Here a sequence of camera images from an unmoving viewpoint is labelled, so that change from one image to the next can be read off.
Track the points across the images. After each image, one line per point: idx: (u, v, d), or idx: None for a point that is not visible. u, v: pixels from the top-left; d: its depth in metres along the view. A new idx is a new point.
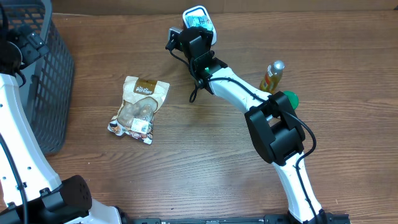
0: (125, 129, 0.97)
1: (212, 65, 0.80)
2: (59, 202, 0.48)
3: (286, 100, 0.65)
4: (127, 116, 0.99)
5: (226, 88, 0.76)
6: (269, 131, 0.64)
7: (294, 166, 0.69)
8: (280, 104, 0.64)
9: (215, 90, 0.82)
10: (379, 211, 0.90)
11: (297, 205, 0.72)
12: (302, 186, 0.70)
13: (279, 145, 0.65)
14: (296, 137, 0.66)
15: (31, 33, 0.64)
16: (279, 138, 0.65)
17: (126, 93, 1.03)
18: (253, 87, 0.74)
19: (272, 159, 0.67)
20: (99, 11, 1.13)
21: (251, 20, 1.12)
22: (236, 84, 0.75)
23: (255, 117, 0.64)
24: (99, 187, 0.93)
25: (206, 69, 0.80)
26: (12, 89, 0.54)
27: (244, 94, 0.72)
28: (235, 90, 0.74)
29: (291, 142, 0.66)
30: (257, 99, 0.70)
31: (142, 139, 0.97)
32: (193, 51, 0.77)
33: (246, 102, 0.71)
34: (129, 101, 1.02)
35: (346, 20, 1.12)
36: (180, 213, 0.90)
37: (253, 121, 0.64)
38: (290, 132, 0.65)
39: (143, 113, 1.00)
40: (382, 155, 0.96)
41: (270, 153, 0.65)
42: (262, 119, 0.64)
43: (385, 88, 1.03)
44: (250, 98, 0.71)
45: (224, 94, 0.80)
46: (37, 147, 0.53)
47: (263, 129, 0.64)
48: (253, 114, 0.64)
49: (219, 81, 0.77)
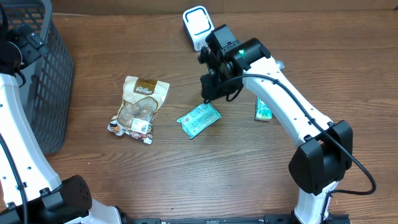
0: (125, 129, 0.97)
1: (248, 47, 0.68)
2: (59, 201, 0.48)
3: (348, 132, 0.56)
4: (127, 115, 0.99)
5: (268, 90, 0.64)
6: (321, 165, 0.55)
7: (326, 192, 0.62)
8: (341, 137, 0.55)
9: (249, 84, 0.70)
10: (379, 211, 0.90)
11: (310, 216, 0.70)
12: (323, 205, 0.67)
13: (324, 178, 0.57)
14: (342, 170, 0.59)
15: (32, 33, 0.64)
16: (327, 171, 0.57)
17: (126, 93, 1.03)
18: (307, 103, 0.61)
19: (312, 191, 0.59)
20: (99, 11, 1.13)
21: (251, 20, 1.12)
22: (283, 90, 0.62)
23: (313, 153, 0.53)
24: (99, 187, 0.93)
25: (240, 52, 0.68)
26: (12, 89, 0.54)
27: (295, 111, 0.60)
28: (282, 99, 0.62)
29: (337, 173, 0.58)
30: (315, 126, 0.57)
31: (142, 139, 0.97)
32: (219, 38, 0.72)
33: (298, 123, 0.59)
34: (129, 101, 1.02)
35: (346, 20, 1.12)
36: (180, 213, 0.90)
37: (310, 157, 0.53)
38: (339, 165, 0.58)
39: (143, 113, 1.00)
40: (382, 155, 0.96)
41: (314, 185, 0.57)
42: (319, 154, 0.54)
43: (385, 88, 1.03)
44: (306, 120, 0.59)
45: (259, 95, 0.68)
46: (37, 148, 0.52)
47: (317, 163, 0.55)
48: (311, 148, 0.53)
49: (260, 79, 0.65)
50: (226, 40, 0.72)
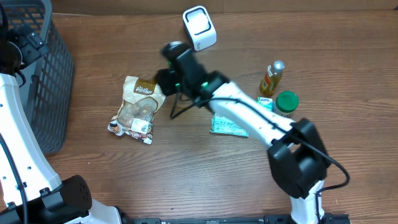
0: (125, 129, 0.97)
1: (211, 79, 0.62)
2: (59, 201, 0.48)
3: (311, 130, 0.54)
4: (127, 116, 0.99)
5: (233, 111, 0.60)
6: (296, 167, 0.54)
7: (314, 193, 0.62)
8: (306, 135, 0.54)
9: (216, 110, 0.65)
10: (379, 211, 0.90)
11: (306, 217, 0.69)
12: (316, 205, 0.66)
13: (306, 179, 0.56)
14: (322, 167, 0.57)
15: (32, 33, 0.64)
16: (306, 172, 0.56)
17: (126, 93, 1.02)
18: (268, 110, 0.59)
19: (300, 195, 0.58)
20: (99, 11, 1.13)
21: (250, 20, 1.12)
22: (247, 106, 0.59)
23: (283, 155, 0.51)
24: (99, 187, 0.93)
25: (204, 85, 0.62)
26: (12, 88, 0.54)
27: (259, 121, 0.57)
28: (246, 115, 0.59)
29: (318, 172, 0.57)
30: (280, 129, 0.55)
31: (142, 138, 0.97)
32: (182, 65, 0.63)
33: (264, 133, 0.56)
34: (129, 101, 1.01)
35: (346, 20, 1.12)
36: (180, 213, 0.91)
37: (281, 162, 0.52)
38: (316, 164, 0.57)
39: (143, 113, 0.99)
40: (382, 155, 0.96)
41: (298, 188, 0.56)
42: (289, 155, 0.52)
43: (385, 88, 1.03)
44: (268, 126, 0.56)
45: (228, 116, 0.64)
46: (37, 147, 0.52)
47: (291, 167, 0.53)
48: (279, 150, 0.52)
49: (224, 101, 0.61)
50: (191, 65, 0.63)
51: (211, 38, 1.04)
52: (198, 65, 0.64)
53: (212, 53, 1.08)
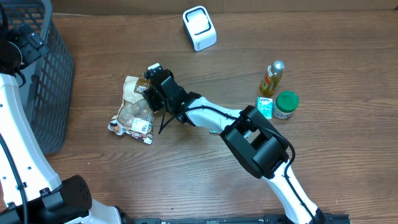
0: (125, 128, 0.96)
1: (188, 99, 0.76)
2: (59, 202, 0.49)
3: (258, 113, 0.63)
4: (128, 115, 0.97)
5: (201, 116, 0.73)
6: (248, 147, 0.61)
7: (282, 175, 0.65)
8: (253, 118, 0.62)
9: (196, 121, 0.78)
10: (379, 211, 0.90)
11: (291, 208, 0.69)
12: (295, 191, 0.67)
13: (262, 158, 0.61)
14: (280, 148, 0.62)
15: (31, 33, 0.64)
16: (262, 151, 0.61)
17: (127, 93, 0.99)
18: (226, 108, 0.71)
19: (262, 174, 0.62)
20: (99, 11, 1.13)
21: (251, 20, 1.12)
22: (211, 109, 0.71)
23: (231, 135, 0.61)
24: (99, 187, 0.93)
25: (183, 104, 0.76)
26: (12, 88, 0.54)
27: (218, 116, 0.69)
28: (209, 116, 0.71)
29: (275, 152, 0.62)
30: (231, 118, 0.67)
31: (142, 138, 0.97)
32: (166, 91, 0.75)
33: (221, 123, 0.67)
34: (129, 101, 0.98)
35: (346, 20, 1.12)
36: (180, 213, 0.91)
37: (231, 140, 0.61)
38: (272, 144, 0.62)
39: (143, 113, 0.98)
40: (382, 155, 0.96)
41: (256, 167, 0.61)
42: (238, 135, 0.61)
43: (385, 88, 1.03)
44: (224, 118, 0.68)
45: (203, 123, 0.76)
46: (37, 148, 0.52)
47: (242, 146, 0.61)
48: (229, 134, 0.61)
49: (196, 111, 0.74)
50: (173, 90, 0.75)
51: (211, 38, 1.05)
52: (178, 88, 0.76)
53: (212, 53, 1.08)
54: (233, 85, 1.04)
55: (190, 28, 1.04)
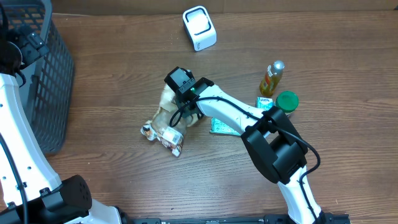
0: (156, 134, 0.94)
1: (198, 86, 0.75)
2: (59, 201, 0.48)
3: (281, 116, 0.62)
4: (161, 123, 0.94)
5: (216, 107, 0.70)
6: (269, 150, 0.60)
7: (297, 180, 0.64)
8: (276, 121, 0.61)
9: (205, 111, 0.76)
10: (379, 211, 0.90)
11: (297, 210, 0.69)
12: (306, 196, 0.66)
13: (282, 163, 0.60)
14: (299, 153, 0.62)
15: (32, 33, 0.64)
16: (282, 157, 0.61)
17: (164, 100, 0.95)
18: (245, 104, 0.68)
19: (278, 179, 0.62)
20: (99, 11, 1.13)
21: (250, 20, 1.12)
22: (226, 102, 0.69)
23: (254, 138, 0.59)
24: (99, 187, 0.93)
25: (192, 89, 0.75)
26: (12, 88, 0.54)
27: (237, 113, 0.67)
28: (226, 109, 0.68)
29: (295, 158, 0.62)
30: (252, 117, 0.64)
31: (171, 148, 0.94)
32: (175, 81, 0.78)
33: (240, 122, 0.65)
34: (165, 109, 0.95)
35: (346, 20, 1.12)
36: (180, 213, 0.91)
37: (252, 142, 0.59)
38: (293, 150, 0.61)
39: (177, 125, 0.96)
40: (382, 155, 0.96)
41: (275, 172, 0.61)
42: (260, 138, 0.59)
43: (385, 88, 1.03)
44: (244, 116, 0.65)
45: (214, 114, 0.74)
46: (37, 148, 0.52)
47: (263, 150, 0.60)
48: (252, 135, 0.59)
49: (208, 101, 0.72)
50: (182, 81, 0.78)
51: (211, 38, 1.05)
52: (187, 78, 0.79)
53: (212, 54, 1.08)
54: (233, 84, 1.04)
55: (190, 28, 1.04)
